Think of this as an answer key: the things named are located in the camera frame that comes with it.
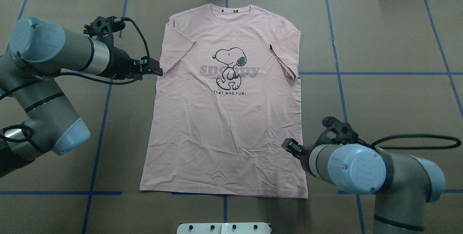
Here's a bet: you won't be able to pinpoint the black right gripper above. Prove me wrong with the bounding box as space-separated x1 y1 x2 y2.
281 116 360 173

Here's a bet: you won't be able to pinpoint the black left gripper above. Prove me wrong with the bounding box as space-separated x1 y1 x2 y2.
83 16 163 81

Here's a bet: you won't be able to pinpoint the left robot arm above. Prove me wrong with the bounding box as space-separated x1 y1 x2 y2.
1 16 163 176

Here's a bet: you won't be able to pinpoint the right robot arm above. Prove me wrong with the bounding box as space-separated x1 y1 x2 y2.
281 116 462 234

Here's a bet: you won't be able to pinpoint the black braided cable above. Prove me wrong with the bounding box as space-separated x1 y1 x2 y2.
358 134 462 150

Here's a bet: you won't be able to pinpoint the pink Snoopy t-shirt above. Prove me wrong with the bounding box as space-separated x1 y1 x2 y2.
139 4 308 199

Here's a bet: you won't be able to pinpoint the white camera pole base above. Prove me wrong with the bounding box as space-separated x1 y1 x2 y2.
176 222 273 234

